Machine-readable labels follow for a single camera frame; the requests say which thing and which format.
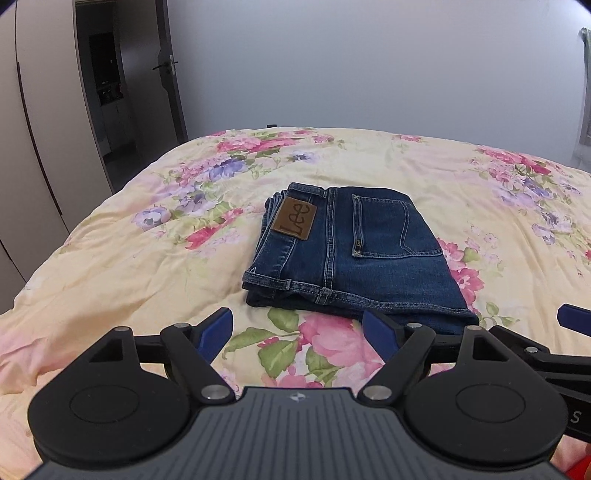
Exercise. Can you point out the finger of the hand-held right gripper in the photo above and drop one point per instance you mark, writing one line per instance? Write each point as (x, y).
(572, 316)
(531, 350)

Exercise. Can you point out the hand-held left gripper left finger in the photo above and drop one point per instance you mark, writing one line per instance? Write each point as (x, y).
(216, 330)

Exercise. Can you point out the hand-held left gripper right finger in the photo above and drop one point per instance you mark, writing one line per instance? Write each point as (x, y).
(381, 330)

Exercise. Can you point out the blue denim pants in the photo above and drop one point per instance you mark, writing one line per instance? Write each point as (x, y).
(360, 258)

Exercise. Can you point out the red cloth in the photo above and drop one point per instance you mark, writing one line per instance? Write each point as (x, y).
(579, 464)

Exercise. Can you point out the yellow floral blanket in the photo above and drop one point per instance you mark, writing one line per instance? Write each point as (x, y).
(120, 258)

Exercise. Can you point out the grey-green curtain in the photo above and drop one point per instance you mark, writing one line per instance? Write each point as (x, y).
(584, 92)

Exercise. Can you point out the dark door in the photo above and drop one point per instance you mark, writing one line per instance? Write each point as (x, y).
(171, 101)

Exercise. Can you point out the dark hallway cabinet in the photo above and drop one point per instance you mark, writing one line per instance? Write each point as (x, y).
(111, 92)

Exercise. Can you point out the beige wardrobe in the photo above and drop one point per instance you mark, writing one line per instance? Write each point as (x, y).
(41, 115)

